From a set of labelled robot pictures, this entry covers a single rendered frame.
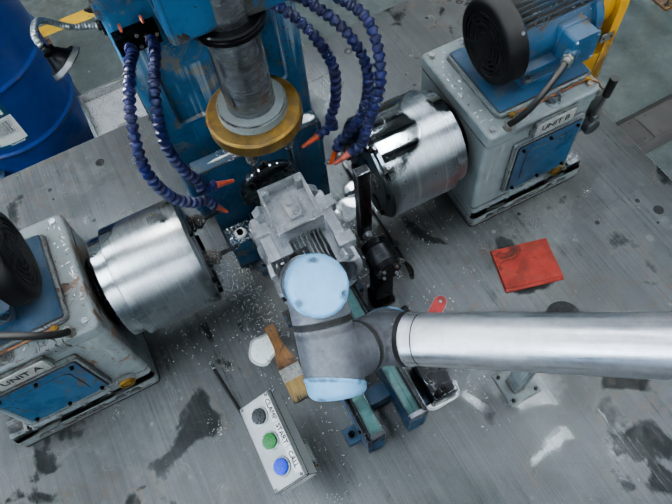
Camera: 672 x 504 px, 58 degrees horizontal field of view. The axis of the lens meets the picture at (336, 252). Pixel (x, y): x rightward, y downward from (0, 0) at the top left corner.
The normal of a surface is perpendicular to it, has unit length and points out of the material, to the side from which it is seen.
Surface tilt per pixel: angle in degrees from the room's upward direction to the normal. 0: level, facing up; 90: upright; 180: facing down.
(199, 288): 69
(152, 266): 32
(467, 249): 0
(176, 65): 90
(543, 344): 39
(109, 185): 0
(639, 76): 0
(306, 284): 25
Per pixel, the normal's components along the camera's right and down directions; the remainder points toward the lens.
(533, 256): -0.04, -0.44
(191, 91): 0.45, 0.77
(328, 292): 0.15, -0.10
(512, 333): -0.56, -0.41
